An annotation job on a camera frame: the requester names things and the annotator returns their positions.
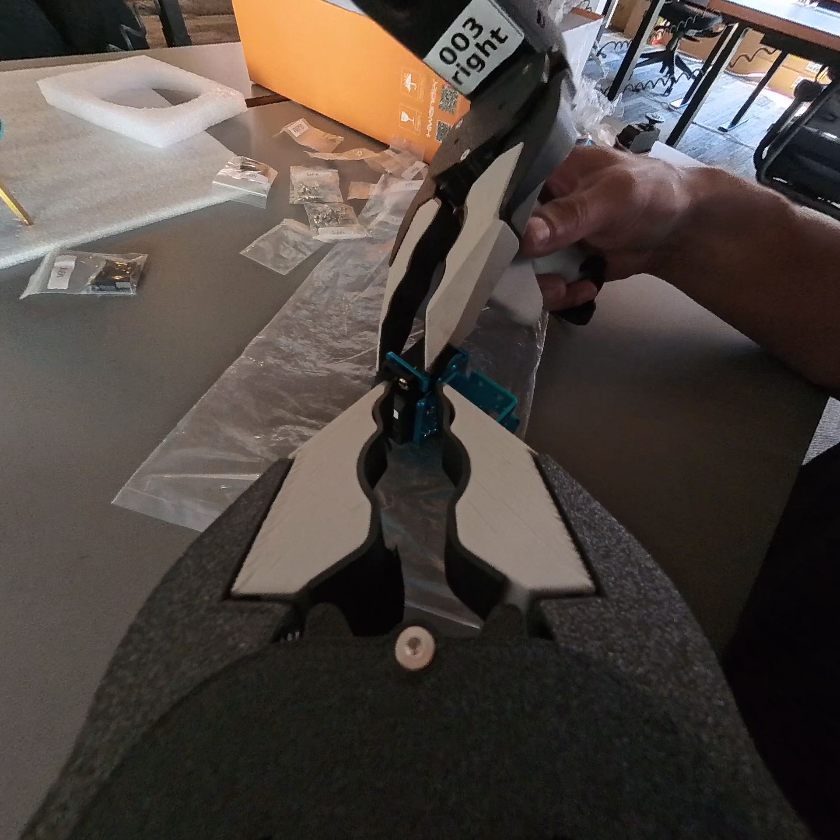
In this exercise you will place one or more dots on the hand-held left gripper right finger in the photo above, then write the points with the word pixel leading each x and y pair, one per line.
pixel 518 525

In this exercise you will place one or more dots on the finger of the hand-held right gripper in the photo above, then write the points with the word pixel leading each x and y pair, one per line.
pixel 482 262
pixel 410 243

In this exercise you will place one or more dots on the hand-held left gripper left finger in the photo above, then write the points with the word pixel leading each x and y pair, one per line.
pixel 315 525

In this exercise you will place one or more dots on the black servo with blue bracket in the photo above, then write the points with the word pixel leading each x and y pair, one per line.
pixel 489 394

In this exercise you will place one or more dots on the person's right hand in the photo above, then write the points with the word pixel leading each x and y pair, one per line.
pixel 623 210

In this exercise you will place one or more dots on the large clear plastic bag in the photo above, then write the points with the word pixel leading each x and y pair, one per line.
pixel 262 426

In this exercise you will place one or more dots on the pile of small screw bags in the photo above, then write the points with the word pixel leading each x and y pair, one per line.
pixel 315 184

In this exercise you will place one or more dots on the small bag with black parts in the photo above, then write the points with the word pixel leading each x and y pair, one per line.
pixel 246 172

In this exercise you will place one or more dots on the black office chair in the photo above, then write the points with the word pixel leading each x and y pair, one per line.
pixel 676 56

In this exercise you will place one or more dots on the orange cardboard box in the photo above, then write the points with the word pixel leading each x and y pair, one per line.
pixel 315 52

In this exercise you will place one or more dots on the stack of brown cardboard boxes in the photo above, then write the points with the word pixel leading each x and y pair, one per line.
pixel 774 65

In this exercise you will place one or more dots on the small bag with blue parts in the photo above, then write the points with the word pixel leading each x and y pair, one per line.
pixel 111 272

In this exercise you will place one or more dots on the black metal chair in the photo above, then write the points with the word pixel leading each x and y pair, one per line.
pixel 807 151

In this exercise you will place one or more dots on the white foam sheet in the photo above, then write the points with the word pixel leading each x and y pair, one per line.
pixel 98 184

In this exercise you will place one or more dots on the teal object with gold legs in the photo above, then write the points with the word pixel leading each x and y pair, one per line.
pixel 16 207

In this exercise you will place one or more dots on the dark chair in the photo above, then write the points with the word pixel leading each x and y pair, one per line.
pixel 65 26

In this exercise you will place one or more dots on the white foam frame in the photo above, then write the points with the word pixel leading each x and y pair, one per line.
pixel 72 98

